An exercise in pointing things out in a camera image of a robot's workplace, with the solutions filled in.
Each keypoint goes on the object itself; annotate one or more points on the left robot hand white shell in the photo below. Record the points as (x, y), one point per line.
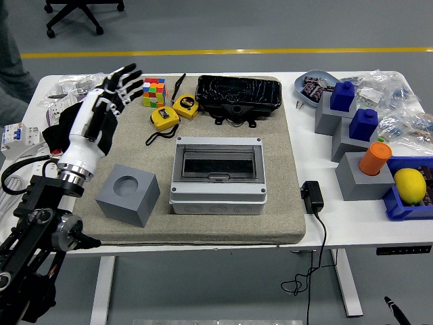
(84, 132)

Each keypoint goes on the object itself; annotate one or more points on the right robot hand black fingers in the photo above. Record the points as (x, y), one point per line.
(395, 309)

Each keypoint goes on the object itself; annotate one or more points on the grey block with round hole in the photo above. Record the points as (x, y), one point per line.
(128, 210)

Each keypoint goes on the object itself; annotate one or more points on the grey box with clear lid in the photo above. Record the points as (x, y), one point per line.
(216, 199)

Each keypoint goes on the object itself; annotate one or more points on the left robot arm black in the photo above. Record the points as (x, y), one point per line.
(37, 216)

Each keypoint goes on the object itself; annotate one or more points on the orange cylinder battery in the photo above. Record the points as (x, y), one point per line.
(375, 159)

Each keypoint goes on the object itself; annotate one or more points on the black cloth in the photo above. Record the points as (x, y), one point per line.
(57, 132)

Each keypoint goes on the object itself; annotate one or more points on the white socket plate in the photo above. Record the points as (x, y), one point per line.
(57, 110)

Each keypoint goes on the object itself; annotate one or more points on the clear bag of small parts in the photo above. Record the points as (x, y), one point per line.
(81, 83)
(55, 96)
(406, 130)
(363, 78)

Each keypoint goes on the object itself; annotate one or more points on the white table leg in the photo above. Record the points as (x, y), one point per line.
(348, 287)
(103, 287)

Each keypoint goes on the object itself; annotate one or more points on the black table control panel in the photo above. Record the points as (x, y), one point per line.
(404, 250)

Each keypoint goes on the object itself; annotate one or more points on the white circuit breaker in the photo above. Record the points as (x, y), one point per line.
(18, 139)

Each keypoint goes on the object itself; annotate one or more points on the colourful puzzle cube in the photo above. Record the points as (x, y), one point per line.
(154, 92)

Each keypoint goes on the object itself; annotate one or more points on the blue plastic bin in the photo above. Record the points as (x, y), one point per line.
(395, 206)

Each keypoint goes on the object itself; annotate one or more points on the yellow tape measure printed label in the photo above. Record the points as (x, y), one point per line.
(185, 105)

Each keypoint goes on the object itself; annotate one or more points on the black office chair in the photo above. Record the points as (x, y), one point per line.
(76, 11)

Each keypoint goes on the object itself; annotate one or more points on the dark cylindrical parts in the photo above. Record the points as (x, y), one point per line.
(429, 189)

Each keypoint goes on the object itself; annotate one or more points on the yellow lemon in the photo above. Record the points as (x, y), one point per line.
(410, 185)

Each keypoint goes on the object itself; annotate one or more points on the grey block holder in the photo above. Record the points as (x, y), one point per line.
(345, 149)
(327, 122)
(362, 188)

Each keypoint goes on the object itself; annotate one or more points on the black power adapter plug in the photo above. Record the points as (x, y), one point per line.
(313, 197)

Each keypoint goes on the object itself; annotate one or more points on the grey-brown mat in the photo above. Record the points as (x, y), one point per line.
(189, 227)

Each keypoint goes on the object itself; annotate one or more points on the black plastic tray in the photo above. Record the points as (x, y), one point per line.
(238, 89)

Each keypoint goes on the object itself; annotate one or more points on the blue bottle-shaped block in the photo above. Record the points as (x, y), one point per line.
(342, 98)
(363, 126)

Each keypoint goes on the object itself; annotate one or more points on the clear bag of white parts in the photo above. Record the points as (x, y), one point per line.
(369, 95)

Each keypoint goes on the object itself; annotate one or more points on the small metal screws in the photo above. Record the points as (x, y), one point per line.
(299, 105)

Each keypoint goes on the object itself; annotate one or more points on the clear bag of blue parts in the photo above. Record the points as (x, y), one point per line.
(402, 91)

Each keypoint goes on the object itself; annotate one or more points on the dark wrapped candy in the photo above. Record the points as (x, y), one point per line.
(321, 83)
(311, 90)

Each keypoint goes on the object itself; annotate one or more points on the blue-grey dish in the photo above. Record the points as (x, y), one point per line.
(316, 75)

